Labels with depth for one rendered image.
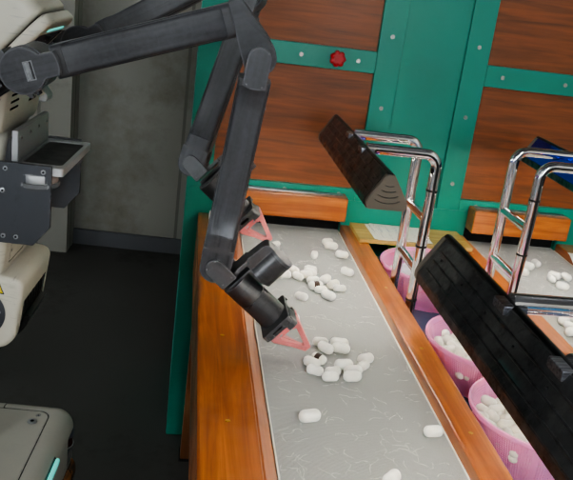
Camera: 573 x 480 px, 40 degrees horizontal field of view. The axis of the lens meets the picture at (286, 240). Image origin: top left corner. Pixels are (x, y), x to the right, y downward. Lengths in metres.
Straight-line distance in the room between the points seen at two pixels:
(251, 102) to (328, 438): 0.57
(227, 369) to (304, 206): 0.90
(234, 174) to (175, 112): 2.59
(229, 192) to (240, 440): 0.43
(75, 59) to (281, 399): 0.67
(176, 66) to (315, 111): 1.77
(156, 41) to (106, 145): 2.72
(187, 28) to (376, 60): 0.99
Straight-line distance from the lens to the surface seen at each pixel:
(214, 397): 1.31
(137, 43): 1.34
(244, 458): 1.17
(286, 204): 2.20
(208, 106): 1.72
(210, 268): 1.41
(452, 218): 2.38
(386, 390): 1.46
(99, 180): 4.08
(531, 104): 2.40
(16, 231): 1.57
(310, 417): 1.31
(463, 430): 1.35
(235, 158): 1.36
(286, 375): 1.45
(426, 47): 2.26
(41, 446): 2.06
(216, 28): 1.32
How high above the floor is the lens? 1.43
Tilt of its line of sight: 18 degrees down
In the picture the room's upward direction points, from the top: 7 degrees clockwise
